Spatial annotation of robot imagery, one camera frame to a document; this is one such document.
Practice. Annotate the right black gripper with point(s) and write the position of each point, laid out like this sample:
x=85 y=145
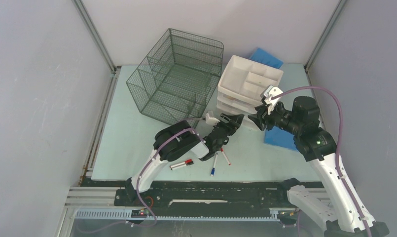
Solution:
x=263 y=115

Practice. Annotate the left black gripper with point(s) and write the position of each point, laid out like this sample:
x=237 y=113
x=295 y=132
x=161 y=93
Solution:
x=234 y=120

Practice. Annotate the white plastic drawer organizer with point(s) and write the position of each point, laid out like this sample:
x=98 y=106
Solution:
x=241 y=84

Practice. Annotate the blue cap whiteboard marker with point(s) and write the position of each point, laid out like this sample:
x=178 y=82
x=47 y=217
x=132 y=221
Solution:
x=214 y=165

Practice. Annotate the red cap marker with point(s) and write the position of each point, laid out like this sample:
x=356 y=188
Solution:
x=225 y=156
x=181 y=162

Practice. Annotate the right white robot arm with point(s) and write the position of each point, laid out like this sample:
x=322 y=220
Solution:
x=348 y=217

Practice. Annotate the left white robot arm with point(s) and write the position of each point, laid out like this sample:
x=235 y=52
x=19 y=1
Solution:
x=176 y=140

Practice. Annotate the blue folder at right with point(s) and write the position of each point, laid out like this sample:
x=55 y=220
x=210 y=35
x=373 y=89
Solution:
x=279 y=138

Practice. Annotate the blue folder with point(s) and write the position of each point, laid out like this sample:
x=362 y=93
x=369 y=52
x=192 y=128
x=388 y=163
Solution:
x=279 y=138
x=263 y=57

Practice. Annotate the black cap marker lower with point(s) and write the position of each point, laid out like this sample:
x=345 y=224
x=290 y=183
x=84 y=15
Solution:
x=182 y=165

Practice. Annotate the blue folder at back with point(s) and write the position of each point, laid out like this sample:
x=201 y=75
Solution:
x=263 y=57

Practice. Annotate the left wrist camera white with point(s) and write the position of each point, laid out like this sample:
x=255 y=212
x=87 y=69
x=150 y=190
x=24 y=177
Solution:
x=210 y=119

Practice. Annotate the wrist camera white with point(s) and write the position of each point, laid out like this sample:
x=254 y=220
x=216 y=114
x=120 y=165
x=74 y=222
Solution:
x=270 y=97
x=210 y=119

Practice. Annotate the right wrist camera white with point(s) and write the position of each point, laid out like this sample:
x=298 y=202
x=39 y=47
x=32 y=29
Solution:
x=270 y=97

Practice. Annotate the green wire mesh basket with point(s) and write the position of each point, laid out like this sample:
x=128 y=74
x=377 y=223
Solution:
x=177 y=77

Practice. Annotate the black front rail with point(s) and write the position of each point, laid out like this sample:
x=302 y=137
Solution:
x=233 y=200

